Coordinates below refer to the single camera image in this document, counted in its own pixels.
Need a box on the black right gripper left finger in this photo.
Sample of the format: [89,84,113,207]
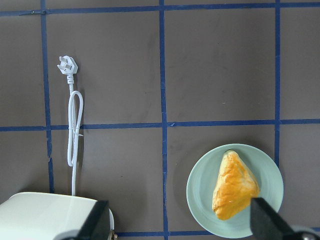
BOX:
[57,200,110,240]

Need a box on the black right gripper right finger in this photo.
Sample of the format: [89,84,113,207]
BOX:
[249,197,320,240]

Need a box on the white toaster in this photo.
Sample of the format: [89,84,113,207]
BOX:
[0,192,118,240]

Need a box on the golden triangular pastry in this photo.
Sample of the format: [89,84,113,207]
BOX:
[211,150,260,221]

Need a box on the light green plate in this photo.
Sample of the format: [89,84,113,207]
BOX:
[186,143,284,239]

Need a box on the white power cord with plug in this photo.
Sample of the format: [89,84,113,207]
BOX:
[56,55,84,197]

